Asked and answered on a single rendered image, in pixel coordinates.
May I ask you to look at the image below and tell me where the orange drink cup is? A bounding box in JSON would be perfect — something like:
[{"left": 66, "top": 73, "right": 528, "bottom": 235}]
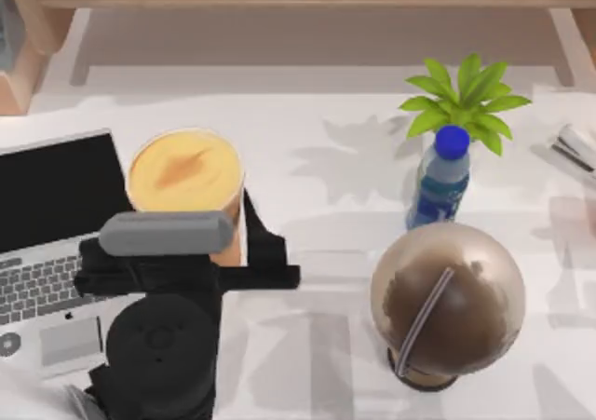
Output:
[{"left": 125, "top": 128, "right": 248, "bottom": 268}]

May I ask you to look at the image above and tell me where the pale grey rounded box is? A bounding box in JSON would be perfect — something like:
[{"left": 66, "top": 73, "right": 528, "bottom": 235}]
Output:
[{"left": 100, "top": 210, "right": 236, "bottom": 257}]

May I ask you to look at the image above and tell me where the silver laptop with black screen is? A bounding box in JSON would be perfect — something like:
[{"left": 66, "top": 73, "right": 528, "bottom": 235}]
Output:
[{"left": 0, "top": 129, "right": 141, "bottom": 382}]

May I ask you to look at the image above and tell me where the striped drinking straw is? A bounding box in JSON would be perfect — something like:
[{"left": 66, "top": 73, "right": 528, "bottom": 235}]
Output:
[{"left": 395, "top": 266, "right": 455, "bottom": 377}]

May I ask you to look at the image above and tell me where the blue bottle with blue cap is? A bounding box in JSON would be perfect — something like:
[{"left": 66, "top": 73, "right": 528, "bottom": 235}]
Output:
[{"left": 405, "top": 125, "right": 471, "bottom": 232}]

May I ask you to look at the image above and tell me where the brown cup with dome lid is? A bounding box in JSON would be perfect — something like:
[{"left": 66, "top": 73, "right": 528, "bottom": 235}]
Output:
[{"left": 370, "top": 222, "right": 528, "bottom": 391}]

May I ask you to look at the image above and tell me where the green leafy plant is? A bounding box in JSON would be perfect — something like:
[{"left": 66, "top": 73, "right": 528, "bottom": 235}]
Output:
[{"left": 398, "top": 52, "right": 533, "bottom": 158}]

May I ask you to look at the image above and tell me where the white stapler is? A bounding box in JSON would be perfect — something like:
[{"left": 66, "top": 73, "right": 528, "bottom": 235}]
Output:
[{"left": 551, "top": 122, "right": 596, "bottom": 175}]

